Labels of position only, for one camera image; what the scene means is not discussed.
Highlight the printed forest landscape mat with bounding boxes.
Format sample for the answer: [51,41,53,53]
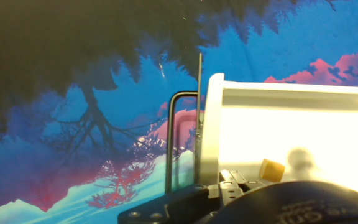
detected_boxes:
[0,0,358,224]

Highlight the small wooden cube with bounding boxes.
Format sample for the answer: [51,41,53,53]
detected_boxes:
[258,158,286,183]

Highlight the white drawer with black handle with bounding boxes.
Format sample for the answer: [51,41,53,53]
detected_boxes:
[165,52,358,198]

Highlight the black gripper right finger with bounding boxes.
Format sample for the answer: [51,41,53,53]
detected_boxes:
[218,169,264,207]

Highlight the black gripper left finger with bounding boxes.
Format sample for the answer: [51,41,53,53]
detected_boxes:
[117,185,211,224]

